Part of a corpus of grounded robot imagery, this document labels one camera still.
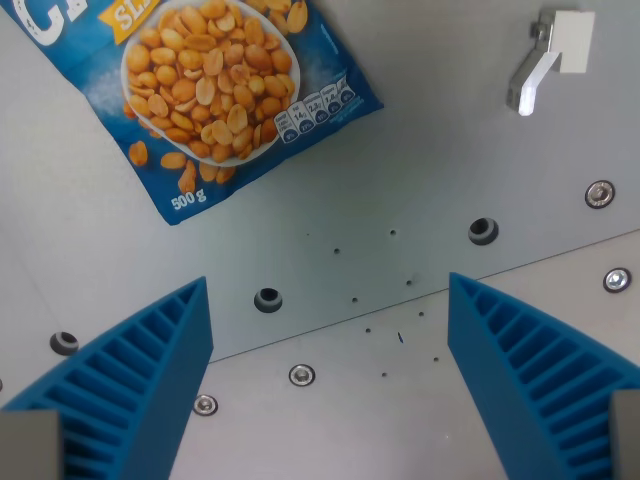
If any blue peanut bag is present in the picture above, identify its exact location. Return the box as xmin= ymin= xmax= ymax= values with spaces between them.
xmin=0 ymin=0 xmax=386 ymax=227

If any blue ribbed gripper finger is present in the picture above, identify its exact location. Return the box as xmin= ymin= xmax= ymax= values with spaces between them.
xmin=447 ymin=271 xmax=640 ymax=480
xmin=0 ymin=275 xmax=215 ymax=480

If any white plastic latch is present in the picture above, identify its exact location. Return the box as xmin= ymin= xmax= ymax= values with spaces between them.
xmin=505 ymin=8 xmax=597 ymax=118

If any silver table screw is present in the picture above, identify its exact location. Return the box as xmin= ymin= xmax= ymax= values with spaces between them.
xmin=288 ymin=363 xmax=317 ymax=388
xmin=585 ymin=180 xmax=617 ymax=209
xmin=192 ymin=393 xmax=219 ymax=417
xmin=603 ymin=267 xmax=633 ymax=294

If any grey rubber grommet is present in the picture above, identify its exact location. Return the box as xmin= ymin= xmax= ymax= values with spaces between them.
xmin=49 ymin=330 xmax=80 ymax=356
xmin=253 ymin=286 xmax=284 ymax=315
xmin=467 ymin=217 xmax=500 ymax=247

